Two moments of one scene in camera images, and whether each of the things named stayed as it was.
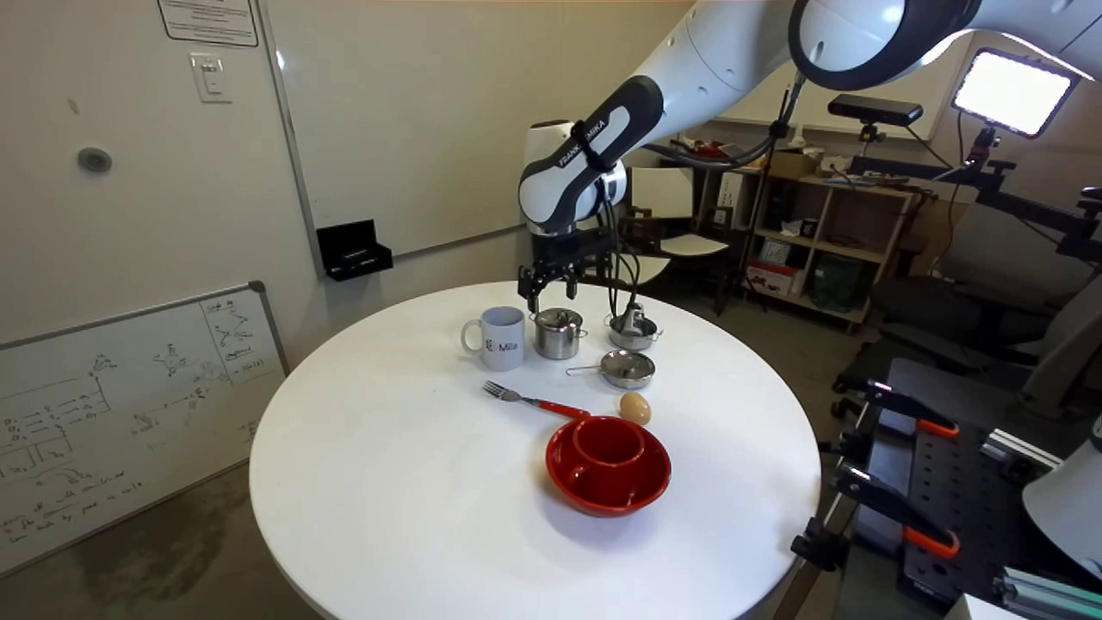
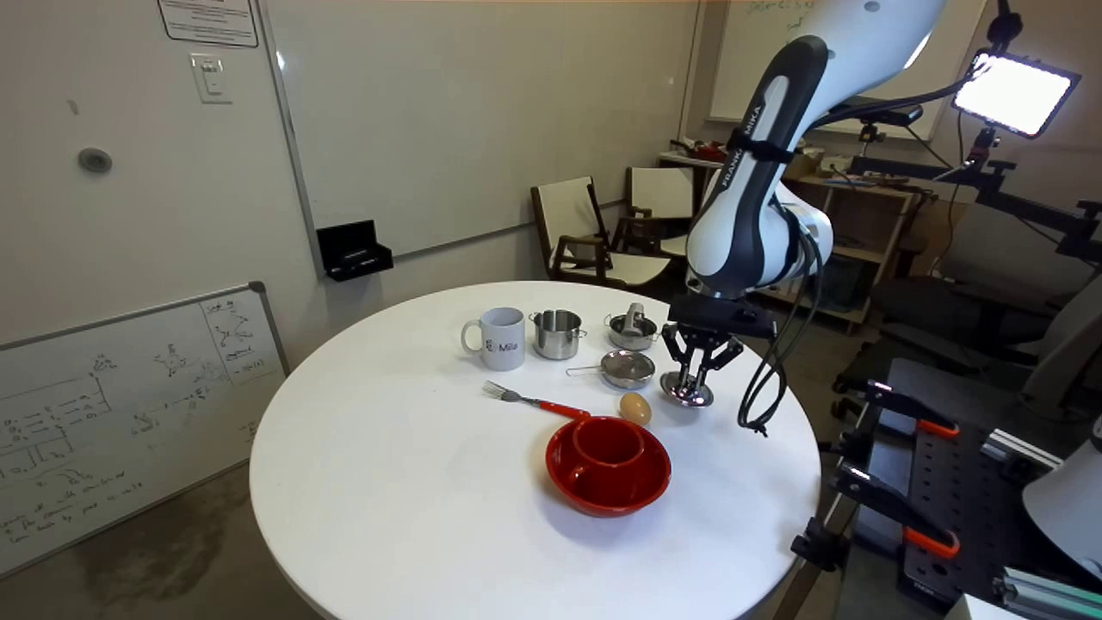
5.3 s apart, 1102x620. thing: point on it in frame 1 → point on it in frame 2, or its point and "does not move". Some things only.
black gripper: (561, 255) → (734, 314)
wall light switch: (209, 64) does not move
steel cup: (561, 332) does not move
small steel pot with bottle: (632, 332) does not move
